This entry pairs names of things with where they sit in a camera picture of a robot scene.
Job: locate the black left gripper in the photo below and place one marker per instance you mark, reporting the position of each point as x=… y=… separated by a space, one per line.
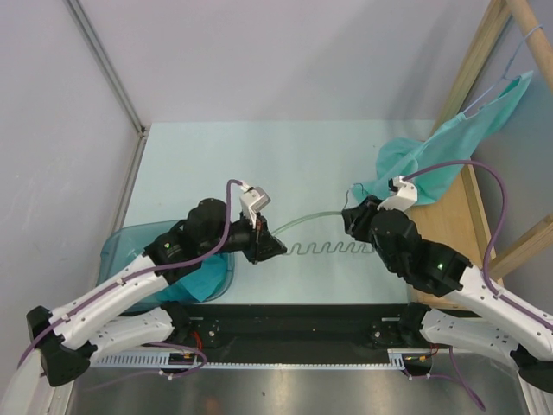
x=262 y=245

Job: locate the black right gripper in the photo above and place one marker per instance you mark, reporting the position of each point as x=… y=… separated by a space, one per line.
x=356 y=218

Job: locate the translucent green plastic hanger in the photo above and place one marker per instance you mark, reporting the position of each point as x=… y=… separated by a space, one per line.
x=320 y=248

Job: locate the blue mesh t shirt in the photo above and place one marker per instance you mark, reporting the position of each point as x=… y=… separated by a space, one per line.
x=211 y=281

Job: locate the mint green t shirt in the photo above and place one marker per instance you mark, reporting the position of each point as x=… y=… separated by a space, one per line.
x=456 y=139

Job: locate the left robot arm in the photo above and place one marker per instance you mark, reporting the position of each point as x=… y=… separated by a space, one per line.
x=73 y=336

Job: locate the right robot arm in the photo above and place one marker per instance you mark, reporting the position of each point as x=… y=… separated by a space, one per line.
x=512 y=331

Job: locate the teal transparent plastic bin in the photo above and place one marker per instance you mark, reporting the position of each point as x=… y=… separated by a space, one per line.
x=123 y=247

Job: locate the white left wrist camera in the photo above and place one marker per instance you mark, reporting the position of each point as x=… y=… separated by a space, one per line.
x=253 y=200

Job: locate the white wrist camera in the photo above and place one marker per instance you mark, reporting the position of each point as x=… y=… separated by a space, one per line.
x=404 y=195
x=253 y=200

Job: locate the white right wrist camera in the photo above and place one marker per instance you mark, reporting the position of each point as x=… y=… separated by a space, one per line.
x=404 y=195

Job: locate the white cable duct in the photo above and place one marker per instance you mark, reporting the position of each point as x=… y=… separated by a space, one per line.
x=166 y=360

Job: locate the aluminium frame post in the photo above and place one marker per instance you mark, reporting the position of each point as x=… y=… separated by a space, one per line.
x=99 y=54

